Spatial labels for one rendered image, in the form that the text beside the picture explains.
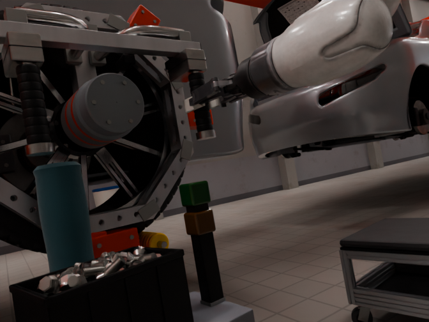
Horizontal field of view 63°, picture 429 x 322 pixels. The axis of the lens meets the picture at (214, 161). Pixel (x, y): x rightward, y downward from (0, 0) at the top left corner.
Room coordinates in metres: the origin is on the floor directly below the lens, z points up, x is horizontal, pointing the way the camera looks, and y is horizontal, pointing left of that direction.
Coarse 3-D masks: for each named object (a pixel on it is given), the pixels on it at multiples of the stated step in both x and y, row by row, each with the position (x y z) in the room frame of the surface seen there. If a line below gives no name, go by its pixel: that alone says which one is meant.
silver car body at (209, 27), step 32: (0, 0) 1.12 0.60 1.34; (32, 0) 1.18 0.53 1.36; (64, 0) 1.24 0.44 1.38; (96, 0) 1.31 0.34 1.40; (128, 0) 1.40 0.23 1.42; (160, 0) 1.49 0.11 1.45; (192, 0) 1.59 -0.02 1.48; (192, 32) 1.57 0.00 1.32; (224, 32) 1.71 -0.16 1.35; (224, 64) 1.68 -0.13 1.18; (224, 128) 1.63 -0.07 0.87; (192, 160) 1.55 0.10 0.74
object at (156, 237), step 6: (138, 234) 0.98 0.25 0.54; (144, 234) 0.95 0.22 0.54; (150, 234) 0.93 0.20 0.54; (156, 234) 0.91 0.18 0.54; (162, 234) 0.92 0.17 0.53; (144, 240) 0.93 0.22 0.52; (150, 240) 0.90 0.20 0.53; (156, 240) 0.91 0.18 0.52; (162, 240) 0.92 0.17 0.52; (168, 240) 0.93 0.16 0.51; (144, 246) 0.93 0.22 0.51; (150, 246) 0.90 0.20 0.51; (156, 246) 0.91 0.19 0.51; (162, 246) 0.89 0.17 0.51; (168, 246) 0.93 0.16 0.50
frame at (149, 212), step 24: (96, 24) 0.86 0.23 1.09; (120, 24) 0.90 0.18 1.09; (0, 48) 0.73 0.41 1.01; (144, 72) 1.00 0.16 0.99; (168, 96) 1.02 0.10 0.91; (168, 120) 1.01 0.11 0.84; (192, 144) 1.00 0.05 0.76; (168, 168) 0.95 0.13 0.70; (0, 192) 0.71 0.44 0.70; (144, 192) 0.96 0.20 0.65; (168, 192) 0.94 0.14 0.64; (24, 216) 0.73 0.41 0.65; (96, 216) 0.82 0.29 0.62; (120, 216) 0.86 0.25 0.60; (144, 216) 0.89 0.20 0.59
